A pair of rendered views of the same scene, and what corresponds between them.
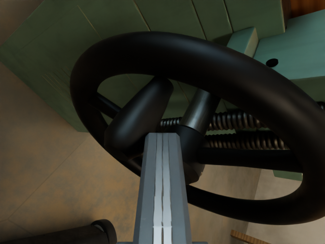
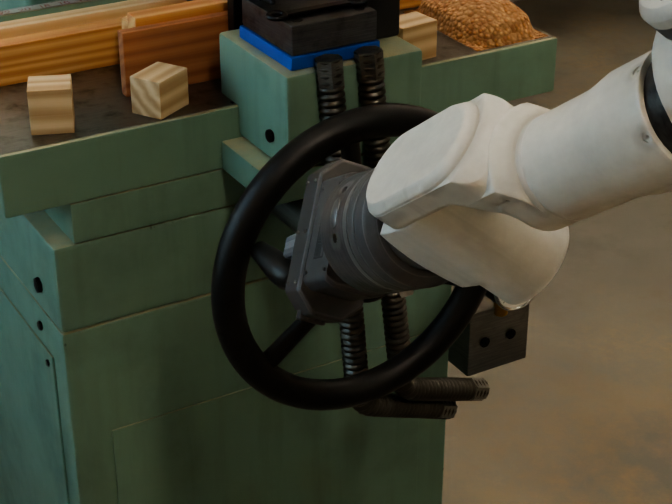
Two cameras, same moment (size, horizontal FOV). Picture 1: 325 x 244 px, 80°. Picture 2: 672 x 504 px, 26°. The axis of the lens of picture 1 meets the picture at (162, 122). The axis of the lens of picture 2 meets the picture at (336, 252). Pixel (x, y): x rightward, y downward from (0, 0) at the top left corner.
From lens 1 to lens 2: 106 cm
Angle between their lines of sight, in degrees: 19
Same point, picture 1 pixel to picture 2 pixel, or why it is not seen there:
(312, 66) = (278, 103)
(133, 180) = not seen: outside the picture
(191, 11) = (180, 223)
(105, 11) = (138, 375)
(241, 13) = (202, 157)
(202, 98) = not seen: hidden behind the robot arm
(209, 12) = (188, 198)
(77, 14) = (124, 441)
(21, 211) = not seen: outside the picture
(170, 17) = (179, 258)
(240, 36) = (230, 162)
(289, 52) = (261, 113)
